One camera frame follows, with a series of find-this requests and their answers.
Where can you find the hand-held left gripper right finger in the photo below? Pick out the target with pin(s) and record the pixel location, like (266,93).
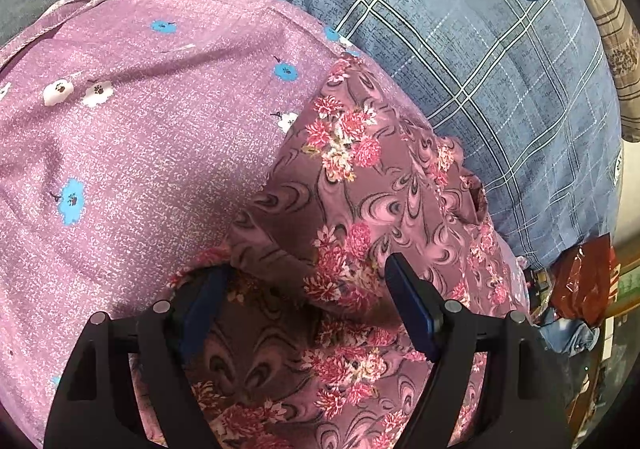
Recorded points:
(411,301)

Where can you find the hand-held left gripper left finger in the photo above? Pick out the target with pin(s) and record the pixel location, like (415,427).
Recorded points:
(199,311)

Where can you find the mauve floral garment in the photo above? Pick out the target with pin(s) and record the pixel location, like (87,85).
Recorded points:
(380,179)

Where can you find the blue denim cloth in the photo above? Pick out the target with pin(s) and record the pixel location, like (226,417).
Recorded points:
(570,334)

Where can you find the red plastic bag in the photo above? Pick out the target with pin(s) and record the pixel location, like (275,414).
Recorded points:
(585,279)

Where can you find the purple flowered bed sheet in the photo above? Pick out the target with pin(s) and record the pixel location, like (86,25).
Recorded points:
(140,139)

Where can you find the blue plaid quilt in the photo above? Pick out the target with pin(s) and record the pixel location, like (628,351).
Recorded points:
(475,54)

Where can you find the brown patterned cloth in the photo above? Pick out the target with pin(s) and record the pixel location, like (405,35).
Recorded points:
(607,9)

